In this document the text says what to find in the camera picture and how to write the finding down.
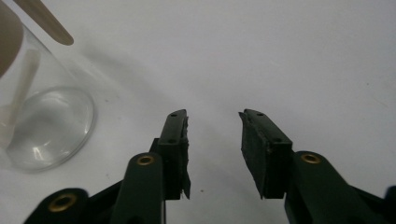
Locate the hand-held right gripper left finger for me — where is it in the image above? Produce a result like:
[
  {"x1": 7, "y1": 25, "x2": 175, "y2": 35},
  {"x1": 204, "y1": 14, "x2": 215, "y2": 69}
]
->
[{"x1": 149, "y1": 108, "x2": 191, "y2": 201}]

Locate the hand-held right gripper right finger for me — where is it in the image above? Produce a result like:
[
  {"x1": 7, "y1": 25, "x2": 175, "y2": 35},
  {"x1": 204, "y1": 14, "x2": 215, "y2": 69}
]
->
[{"x1": 238, "y1": 108, "x2": 294, "y2": 200}]

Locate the clear glass cup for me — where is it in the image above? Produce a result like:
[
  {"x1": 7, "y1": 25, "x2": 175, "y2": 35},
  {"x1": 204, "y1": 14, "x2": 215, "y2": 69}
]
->
[{"x1": 0, "y1": 2, "x2": 96, "y2": 174}]

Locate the wooden stirring stick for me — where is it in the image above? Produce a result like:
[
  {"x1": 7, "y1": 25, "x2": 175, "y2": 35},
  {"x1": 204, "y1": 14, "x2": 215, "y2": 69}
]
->
[{"x1": 12, "y1": 0, "x2": 75, "y2": 47}]

